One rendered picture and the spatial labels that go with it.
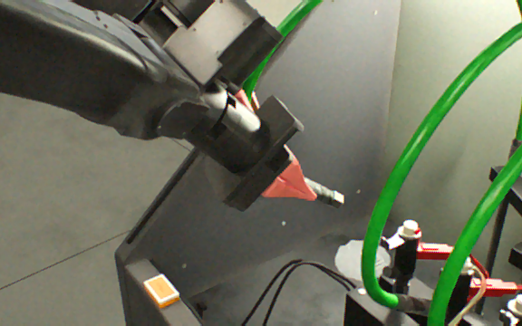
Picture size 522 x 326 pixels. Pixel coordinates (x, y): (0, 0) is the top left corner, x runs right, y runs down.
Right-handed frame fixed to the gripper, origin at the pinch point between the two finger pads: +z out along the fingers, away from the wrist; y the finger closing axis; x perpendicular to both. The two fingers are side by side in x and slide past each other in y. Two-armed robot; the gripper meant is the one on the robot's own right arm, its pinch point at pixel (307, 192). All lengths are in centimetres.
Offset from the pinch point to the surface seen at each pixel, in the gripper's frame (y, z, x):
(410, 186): 7, 44, 33
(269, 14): 20, 117, 282
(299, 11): 13.1, -8.7, 11.3
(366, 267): -0.6, 3.5, -9.6
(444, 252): 4.2, 22.8, 0.5
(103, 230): -96, 72, 169
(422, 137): 11.5, -1.8, -8.4
